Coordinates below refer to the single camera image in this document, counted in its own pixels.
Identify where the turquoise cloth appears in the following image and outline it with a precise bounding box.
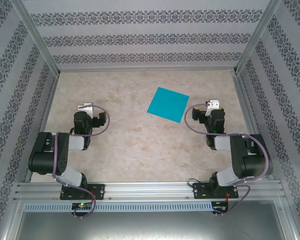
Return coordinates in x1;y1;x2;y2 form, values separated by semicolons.
146;86;190;124

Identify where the grey metal sheet panel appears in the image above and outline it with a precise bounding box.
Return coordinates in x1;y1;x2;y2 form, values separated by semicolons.
14;211;286;240

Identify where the left small circuit board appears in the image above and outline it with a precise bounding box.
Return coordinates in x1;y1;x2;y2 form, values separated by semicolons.
71;202;93;210

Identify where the small circuit board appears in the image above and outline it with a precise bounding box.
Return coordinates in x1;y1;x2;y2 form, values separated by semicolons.
212;201;230;213
71;202;93;210

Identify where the right small circuit board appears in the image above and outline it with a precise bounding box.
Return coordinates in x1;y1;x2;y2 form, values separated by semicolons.
212;201;230;213

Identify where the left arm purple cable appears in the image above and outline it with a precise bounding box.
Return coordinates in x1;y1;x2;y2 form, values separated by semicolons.
51;104;111;219

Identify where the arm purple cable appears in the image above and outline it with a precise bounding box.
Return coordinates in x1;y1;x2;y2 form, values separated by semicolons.
184;101;271;216
51;104;111;219

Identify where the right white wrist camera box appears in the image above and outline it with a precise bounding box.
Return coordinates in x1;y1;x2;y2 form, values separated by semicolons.
205;99;221;116

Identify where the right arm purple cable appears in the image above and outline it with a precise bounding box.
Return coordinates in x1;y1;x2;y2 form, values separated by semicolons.
184;101;271;216

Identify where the right aluminium side rail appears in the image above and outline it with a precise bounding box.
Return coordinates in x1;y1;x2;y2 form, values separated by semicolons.
231;73;275;181

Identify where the aluminium side rail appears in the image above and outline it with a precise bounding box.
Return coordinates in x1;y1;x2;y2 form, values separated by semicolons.
231;73;275;181
23;74;61;183

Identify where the left aluminium side rail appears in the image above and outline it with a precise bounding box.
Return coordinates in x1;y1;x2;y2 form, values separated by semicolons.
23;74;61;183

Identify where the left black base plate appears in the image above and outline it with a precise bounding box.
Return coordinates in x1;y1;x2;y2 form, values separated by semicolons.
59;183;106;201

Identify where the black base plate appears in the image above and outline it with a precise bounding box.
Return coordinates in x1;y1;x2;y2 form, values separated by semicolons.
59;183;106;201
192;182;240;200

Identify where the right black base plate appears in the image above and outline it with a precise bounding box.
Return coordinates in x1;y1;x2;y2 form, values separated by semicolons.
192;182;240;200

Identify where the right aluminium frame post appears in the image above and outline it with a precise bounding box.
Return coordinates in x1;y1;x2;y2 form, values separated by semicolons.
233;0;283;75

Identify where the aluminium frame post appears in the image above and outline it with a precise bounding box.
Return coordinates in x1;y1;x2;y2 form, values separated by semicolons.
233;0;283;75
11;0;61;76

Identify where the aluminium mounting rail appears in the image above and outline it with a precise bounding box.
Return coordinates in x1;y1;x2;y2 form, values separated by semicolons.
14;181;286;201

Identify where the left aluminium frame post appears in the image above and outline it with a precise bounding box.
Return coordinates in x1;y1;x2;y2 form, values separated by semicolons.
11;0;61;76

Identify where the grey slotted cable duct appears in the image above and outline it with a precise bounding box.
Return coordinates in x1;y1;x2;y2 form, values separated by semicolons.
23;201;213;212

